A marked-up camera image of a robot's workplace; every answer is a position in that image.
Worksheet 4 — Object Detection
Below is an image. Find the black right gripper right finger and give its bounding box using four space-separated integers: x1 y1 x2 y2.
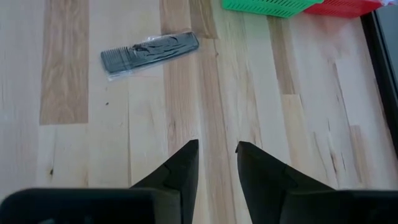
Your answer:
234 141 398 224

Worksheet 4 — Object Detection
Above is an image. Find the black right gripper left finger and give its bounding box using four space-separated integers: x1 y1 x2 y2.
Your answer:
0 139 200 224

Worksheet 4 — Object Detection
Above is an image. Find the black comb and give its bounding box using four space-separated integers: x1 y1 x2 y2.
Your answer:
99 30 200 82

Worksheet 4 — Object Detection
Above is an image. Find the green plastic basket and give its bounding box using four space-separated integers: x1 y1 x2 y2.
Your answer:
221 0 324 19

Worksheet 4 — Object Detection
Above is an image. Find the red plastic basket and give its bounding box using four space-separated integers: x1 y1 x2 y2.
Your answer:
303 0 386 19

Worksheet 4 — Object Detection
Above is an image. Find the black aluminium table frame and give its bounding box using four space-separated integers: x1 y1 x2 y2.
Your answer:
359 4 398 159

